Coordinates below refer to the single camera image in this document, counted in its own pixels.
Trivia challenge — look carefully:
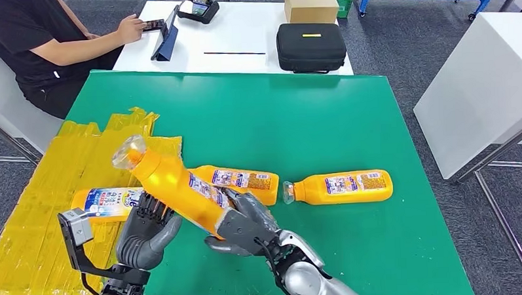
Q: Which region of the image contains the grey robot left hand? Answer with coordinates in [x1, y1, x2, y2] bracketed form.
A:
[113, 190, 185, 272]

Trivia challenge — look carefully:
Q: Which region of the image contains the person's right hand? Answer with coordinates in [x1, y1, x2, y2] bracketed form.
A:
[115, 13, 148, 45]

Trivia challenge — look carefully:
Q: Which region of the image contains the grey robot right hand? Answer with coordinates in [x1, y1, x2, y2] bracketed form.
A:
[202, 186, 283, 259]

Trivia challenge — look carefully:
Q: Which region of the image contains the orange detergent bottle clear cap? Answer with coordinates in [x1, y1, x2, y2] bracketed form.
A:
[282, 168, 395, 207]
[111, 131, 234, 244]
[187, 163, 282, 210]
[70, 186, 146, 225]

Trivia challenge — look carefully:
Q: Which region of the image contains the black smartphone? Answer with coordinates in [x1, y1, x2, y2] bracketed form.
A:
[141, 18, 166, 32]

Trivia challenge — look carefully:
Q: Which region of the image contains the tablet in blue cover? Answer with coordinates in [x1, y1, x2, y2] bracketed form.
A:
[149, 5, 181, 63]

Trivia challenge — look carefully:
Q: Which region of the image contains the black handheld controller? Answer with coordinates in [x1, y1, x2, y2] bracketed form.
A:
[177, 0, 221, 26]

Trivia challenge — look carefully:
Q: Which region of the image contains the person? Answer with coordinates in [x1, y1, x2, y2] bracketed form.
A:
[0, 0, 151, 122]

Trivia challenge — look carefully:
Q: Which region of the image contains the green table mat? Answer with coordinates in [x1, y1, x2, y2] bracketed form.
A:
[62, 57, 475, 295]

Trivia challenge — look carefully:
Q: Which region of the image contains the yellow plastic sheet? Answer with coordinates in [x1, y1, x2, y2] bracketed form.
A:
[0, 106, 188, 295]

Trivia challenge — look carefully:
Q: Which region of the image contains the thin dark stick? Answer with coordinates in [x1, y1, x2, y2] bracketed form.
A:
[203, 50, 267, 57]

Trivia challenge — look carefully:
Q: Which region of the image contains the white side table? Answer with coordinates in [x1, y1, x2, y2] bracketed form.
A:
[0, 34, 65, 165]

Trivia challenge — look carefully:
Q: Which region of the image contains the long white table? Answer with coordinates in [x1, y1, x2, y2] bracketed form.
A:
[110, 0, 355, 85]

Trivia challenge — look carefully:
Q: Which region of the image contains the black carrying case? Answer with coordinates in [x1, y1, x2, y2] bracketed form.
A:
[276, 21, 349, 75]

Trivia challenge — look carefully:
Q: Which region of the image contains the brown cardboard box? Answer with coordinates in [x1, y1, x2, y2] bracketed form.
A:
[284, 0, 341, 26]

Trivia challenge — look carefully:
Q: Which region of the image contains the green storage crate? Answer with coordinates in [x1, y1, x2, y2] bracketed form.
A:
[331, 0, 355, 19]

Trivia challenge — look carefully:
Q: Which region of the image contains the white square table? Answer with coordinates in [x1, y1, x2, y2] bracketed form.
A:
[411, 10, 522, 181]

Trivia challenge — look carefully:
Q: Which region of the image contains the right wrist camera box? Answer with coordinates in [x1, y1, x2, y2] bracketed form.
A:
[214, 205, 279, 255]

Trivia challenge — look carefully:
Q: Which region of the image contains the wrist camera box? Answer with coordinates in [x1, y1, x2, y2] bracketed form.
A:
[214, 205, 279, 255]
[57, 207, 95, 249]

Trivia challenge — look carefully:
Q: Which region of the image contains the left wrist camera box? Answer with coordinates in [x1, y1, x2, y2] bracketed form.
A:
[57, 207, 95, 249]

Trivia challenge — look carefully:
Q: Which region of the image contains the grey metal table frame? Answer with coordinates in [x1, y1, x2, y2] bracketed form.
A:
[453, 117, 522, 295]

